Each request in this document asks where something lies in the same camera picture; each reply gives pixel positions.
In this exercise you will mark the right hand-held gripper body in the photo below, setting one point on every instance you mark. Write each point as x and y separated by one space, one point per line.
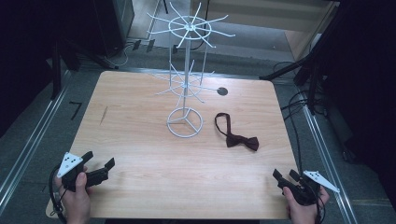
306 191

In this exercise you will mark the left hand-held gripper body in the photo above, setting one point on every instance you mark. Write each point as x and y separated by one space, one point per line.
72 174

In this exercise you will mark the person's right hand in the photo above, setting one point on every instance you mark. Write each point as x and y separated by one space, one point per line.
304 210

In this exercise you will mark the person's left hand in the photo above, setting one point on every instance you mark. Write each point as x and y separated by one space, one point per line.
76 200

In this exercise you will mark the dark red bow tie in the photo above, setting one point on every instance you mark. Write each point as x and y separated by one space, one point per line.
243 142

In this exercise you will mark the black metal stand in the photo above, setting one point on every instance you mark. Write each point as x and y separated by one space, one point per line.
311 56
56 71

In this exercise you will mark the black round table grommet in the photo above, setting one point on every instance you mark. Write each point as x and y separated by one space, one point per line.
222 91

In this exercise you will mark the dark cabinet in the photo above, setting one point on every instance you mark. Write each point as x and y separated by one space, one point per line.
115 25

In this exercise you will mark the aluminium floor rail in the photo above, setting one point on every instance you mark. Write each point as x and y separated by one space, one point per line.
28 146
327 161

